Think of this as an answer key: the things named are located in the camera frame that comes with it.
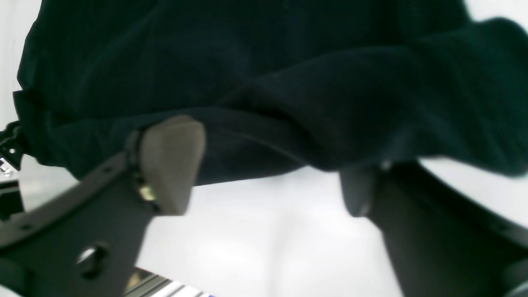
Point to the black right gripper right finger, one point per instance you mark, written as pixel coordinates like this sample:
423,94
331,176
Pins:
440,244

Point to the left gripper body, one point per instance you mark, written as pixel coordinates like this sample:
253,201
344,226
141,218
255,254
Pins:
11,153

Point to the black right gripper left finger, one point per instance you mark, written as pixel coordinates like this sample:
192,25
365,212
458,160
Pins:
85,243

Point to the black T-shirt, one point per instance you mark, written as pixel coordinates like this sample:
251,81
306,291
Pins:
278,84

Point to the aluminium frame rail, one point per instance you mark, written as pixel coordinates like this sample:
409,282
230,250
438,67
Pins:
146,284

